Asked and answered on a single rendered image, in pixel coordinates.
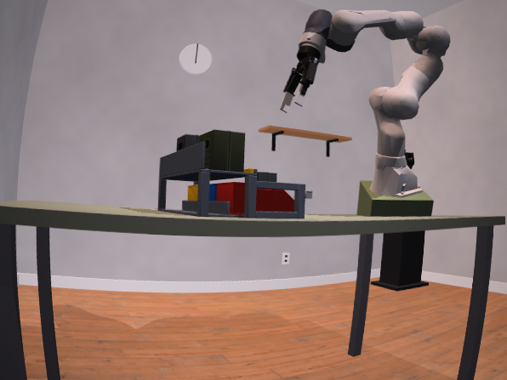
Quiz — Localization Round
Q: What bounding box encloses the blue open bin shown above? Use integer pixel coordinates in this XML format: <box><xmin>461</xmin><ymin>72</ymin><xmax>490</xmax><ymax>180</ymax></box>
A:
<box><xmin>209</xmin><ymin>184</ymin><xmax>217</xmax><ymax>201</ymax></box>

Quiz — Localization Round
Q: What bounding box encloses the yellow bin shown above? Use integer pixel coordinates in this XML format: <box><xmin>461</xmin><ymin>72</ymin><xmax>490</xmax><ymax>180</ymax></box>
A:
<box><xmin>188</xmin><ymin>185</ymin><xmax>198</xmax><ymax>201</ymax></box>

